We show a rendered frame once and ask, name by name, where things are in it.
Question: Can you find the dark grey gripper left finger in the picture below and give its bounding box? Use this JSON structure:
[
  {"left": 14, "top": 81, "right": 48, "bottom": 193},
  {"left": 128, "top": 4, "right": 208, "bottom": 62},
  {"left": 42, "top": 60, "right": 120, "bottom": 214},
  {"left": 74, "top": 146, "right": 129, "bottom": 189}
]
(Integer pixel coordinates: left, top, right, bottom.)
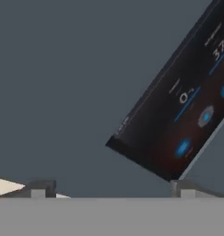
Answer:
[{"left": 0, "top": 179, "right": 58, "bottom": 199}]

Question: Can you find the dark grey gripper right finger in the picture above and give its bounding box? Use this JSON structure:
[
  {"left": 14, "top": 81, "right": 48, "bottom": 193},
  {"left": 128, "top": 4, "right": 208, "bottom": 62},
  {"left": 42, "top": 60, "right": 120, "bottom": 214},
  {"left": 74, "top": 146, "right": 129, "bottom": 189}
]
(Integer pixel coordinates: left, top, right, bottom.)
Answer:
[{"left": 170, "top": 179, "right": 224, "bottom": 199}]

